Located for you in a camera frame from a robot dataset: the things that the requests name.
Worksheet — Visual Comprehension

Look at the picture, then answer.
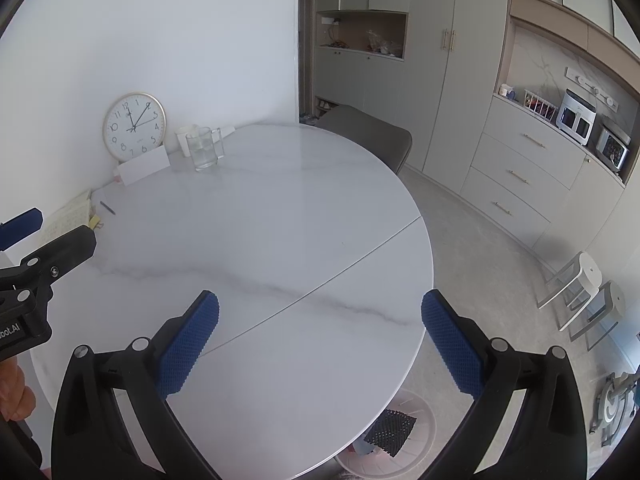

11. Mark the white stool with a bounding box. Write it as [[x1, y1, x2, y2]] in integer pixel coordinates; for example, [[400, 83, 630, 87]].
[[536, 252, 602, 332]]

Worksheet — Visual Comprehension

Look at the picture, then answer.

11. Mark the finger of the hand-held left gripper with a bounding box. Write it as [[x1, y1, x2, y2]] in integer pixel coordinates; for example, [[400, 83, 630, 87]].
[[0, 208, 43, 252], [0, 225, 97, 307]]

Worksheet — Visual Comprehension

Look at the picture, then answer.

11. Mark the silver countertop oven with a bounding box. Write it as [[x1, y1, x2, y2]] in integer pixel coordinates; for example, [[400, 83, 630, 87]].
[[595, 122, 632, 171]]

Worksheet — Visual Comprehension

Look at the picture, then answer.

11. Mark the white wall socket rail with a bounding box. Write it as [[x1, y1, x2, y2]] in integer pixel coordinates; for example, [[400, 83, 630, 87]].
[[565, 66, 621, 113]]

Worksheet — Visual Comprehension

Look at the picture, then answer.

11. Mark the spice rack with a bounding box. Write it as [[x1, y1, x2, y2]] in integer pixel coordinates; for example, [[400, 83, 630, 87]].
[[522, 89, 558, 118]]

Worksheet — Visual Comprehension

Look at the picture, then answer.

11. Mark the grey stool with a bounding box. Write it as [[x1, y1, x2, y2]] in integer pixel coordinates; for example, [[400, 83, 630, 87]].
[[570, 280, 627, 351]]

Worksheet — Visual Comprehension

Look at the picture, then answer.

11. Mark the grey drawer cabinet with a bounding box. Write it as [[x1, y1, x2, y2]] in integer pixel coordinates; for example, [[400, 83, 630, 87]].
[[460, 95, 626, 251]]

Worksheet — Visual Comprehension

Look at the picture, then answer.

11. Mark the open notebook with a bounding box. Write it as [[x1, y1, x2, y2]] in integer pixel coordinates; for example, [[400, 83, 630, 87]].
[[37, 189, 93, 246]]

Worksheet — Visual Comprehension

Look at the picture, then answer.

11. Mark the white trash bin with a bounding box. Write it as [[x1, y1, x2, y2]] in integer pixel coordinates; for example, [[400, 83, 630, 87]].
[[335, 392, 438, 480]]

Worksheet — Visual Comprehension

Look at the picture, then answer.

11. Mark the white countertop oven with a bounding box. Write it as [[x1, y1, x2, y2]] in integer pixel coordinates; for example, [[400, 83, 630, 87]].
[[556, 89, 599, 146]]

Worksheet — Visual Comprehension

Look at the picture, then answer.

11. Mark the grey chair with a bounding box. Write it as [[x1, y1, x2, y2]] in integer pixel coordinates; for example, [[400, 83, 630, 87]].
[[316, 105, 413, 175]]

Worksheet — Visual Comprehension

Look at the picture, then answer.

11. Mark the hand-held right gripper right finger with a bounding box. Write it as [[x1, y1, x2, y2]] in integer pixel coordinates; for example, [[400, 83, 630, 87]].
[[421, 289, 585, 480]]

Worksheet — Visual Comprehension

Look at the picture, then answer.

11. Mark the black foam net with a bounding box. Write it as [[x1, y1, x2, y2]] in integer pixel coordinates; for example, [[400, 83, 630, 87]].
[[363, 409, 417, 457]]

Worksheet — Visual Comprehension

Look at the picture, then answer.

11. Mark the clutter in cabinet niche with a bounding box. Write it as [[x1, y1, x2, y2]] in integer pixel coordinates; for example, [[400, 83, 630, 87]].
[[320, 15, 405, 56]]

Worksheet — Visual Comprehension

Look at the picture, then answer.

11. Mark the person's left hand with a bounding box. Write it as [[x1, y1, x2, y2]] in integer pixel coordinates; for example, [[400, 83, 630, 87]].
[[0, 360, 37, 422]]

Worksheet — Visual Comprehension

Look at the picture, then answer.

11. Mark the round wall clock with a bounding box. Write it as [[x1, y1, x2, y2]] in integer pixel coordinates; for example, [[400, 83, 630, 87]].
[[102, 92, 167, 163]]

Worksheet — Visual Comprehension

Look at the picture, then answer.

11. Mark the grey round floor appliance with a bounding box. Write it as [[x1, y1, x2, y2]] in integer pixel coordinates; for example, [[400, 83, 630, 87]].
[[589, 370, 640, 448]]

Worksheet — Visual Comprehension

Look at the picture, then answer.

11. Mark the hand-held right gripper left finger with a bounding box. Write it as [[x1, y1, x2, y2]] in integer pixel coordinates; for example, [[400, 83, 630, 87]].
[[50, 290, 223, 480]]

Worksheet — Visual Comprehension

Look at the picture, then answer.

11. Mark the shoe rack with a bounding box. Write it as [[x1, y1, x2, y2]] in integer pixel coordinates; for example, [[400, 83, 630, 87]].
[[314, 95, 341, 121]]

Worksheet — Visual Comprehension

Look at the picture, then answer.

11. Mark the glass mug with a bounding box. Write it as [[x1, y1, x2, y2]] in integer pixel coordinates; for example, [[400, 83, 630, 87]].
[[186, 126, 223, 172]]

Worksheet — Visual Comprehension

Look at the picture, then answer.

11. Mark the grey tall cabinet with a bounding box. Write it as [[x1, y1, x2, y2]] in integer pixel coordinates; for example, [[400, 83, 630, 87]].
[[312, 0, 513, 176]]

